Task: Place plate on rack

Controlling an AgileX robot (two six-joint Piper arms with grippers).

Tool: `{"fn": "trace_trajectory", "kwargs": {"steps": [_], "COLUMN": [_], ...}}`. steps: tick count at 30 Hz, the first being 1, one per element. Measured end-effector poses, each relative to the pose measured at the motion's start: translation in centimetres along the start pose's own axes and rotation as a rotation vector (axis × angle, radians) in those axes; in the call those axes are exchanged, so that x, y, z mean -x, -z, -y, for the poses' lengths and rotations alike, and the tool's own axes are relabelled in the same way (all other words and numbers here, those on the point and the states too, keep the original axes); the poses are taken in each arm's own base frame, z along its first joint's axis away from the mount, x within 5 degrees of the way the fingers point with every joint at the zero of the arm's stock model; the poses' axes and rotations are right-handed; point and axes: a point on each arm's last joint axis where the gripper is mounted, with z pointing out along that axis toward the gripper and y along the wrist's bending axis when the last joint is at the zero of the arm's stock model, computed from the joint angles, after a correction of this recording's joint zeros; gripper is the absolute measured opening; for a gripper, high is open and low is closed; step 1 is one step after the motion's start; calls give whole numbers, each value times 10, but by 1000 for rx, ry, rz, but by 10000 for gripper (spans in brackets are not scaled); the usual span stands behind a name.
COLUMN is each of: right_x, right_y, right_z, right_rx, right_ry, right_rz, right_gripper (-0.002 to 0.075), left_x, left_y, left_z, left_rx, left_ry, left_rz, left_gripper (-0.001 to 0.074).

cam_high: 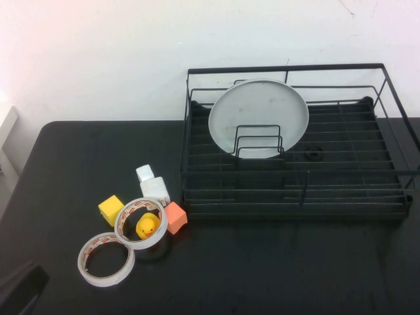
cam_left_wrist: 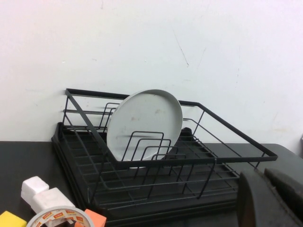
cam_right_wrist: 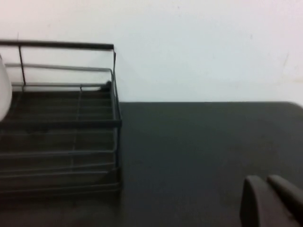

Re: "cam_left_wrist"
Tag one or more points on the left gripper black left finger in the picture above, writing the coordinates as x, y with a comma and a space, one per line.
251, 203

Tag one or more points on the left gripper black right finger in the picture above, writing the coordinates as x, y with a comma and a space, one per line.
288, 198

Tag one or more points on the white round plate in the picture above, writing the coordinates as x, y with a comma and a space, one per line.
142, 123

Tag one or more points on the black plastic drip tray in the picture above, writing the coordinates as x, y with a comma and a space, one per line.
142, 212

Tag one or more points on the orange foam cube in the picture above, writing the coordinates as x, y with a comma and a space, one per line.
95, 218

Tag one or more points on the white small bottle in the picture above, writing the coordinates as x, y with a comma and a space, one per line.
52, 198

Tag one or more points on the white double-sided tape roll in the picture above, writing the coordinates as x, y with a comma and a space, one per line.
47, 216

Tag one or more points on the small white foam cube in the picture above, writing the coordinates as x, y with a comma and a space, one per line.
33, 186

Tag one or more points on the yellow foam cube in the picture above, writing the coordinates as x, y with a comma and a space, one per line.
11, 220

